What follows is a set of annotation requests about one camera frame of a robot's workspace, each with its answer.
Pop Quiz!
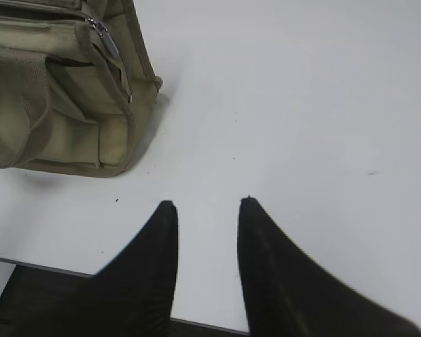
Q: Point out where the silver zipper pull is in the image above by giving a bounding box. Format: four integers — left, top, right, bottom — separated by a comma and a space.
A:
85, 18, 120, 58

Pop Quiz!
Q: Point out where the olive yellow canvas bag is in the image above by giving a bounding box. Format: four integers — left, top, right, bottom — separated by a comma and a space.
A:
0, 1, 162, 178

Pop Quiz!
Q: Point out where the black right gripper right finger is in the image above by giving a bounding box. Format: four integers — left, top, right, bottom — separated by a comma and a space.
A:
237, 197, 421, 336

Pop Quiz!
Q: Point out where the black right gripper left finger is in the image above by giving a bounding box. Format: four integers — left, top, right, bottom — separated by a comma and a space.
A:
0, 201, 178, 336

